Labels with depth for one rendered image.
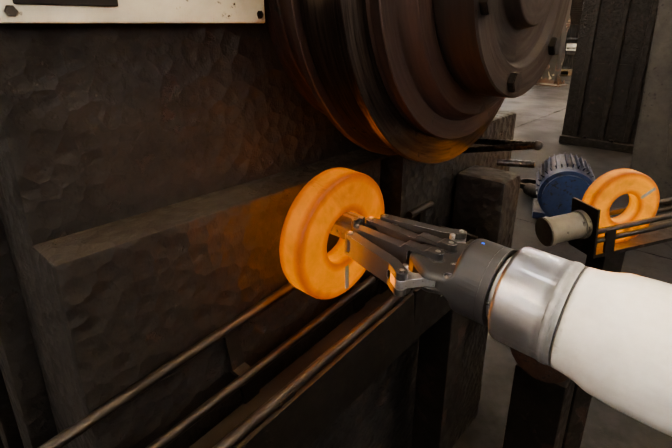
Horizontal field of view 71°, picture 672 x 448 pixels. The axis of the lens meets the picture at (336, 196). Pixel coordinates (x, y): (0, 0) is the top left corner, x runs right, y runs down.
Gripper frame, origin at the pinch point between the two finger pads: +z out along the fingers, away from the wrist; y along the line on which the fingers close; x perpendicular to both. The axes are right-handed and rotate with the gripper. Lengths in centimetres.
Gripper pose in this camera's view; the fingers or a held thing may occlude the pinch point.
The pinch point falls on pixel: (337, 221)
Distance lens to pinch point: 55.6
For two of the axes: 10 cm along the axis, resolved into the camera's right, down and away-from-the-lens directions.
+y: 6.6, -2.6, 7.0
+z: -7.5, -2.8, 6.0
